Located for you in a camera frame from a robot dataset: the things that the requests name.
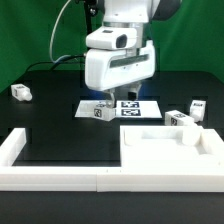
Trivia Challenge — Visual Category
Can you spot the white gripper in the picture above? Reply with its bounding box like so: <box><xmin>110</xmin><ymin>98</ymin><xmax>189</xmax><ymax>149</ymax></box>
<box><xmin>85</xmin><ymin>40</ymin><xmax>155</xmax><ymax>108</ymax></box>

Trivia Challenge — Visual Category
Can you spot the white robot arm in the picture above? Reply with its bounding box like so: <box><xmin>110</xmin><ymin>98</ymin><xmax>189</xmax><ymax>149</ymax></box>
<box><xmin>85</xmin><ymin>0</ymin><xmax>182</xmax><ymax>108</ymax></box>

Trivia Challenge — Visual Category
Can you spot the white sheet with markers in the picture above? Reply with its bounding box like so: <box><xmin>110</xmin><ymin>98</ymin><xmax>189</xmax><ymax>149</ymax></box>
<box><xmin>75</xmin><ymin>100</ymin><xmax>162</xmax><ymax>118</ymax></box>

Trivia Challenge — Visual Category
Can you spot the white U-shaped fence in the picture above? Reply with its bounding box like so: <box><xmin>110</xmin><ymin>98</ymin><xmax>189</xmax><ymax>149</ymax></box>
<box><xmin>0</xmin><ymin>128</ymin><xmax>224</xmax><ymax>192</ymax></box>

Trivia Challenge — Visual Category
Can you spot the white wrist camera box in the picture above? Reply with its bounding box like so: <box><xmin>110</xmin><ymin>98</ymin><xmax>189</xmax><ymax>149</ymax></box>
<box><xmin>86</xmin><ymin>26</ymin><xmax>137</xmax><ymax>50</ymax></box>

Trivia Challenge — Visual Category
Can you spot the black cable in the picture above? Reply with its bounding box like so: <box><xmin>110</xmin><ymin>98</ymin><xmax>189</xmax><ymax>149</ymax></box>
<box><xmin>25</xmin><ymin>54</ymin><xmax>86</xmax><ymax>73</ymax></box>

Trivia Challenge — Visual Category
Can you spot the black camera pole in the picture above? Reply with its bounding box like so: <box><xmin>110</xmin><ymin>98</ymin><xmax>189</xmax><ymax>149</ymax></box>
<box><xmin>77</xmin><ymin>0</ymin><xmax>98</xmax><ymax>34</ymax></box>

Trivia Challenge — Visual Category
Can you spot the grey white cable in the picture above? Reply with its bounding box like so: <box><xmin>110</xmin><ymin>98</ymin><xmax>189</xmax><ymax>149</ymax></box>
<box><xmin>49</xmin><ymin>0</ymin><xmax>86</xmax><ymax>64</ymax></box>

